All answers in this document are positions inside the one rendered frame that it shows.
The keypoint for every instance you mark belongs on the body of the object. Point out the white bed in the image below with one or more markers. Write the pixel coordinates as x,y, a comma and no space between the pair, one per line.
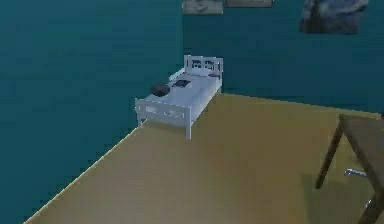
186,96

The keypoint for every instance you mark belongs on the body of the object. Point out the dark round ball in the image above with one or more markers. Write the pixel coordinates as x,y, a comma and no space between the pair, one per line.
160,89

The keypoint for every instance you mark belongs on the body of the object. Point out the white pillow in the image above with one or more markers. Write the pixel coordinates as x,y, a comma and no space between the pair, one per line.
200,71

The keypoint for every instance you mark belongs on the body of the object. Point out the pale grey framed picture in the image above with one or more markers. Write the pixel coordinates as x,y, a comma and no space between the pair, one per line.
202,6

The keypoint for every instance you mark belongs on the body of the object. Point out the brown wooden table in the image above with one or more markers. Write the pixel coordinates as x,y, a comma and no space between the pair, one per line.
365,140

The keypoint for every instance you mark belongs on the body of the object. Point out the blue grey wall picture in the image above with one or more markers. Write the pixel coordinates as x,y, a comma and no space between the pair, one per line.
331,15

